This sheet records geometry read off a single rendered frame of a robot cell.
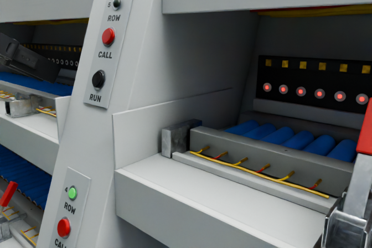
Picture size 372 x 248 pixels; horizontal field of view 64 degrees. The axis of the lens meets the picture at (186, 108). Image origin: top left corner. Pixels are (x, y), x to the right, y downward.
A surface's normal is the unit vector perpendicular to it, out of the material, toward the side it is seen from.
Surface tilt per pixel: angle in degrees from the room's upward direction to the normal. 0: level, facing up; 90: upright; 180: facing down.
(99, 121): 90
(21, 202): 19
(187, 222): 109
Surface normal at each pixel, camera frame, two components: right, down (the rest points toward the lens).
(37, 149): -0.64, 0.17
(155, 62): 0.76, 0.16
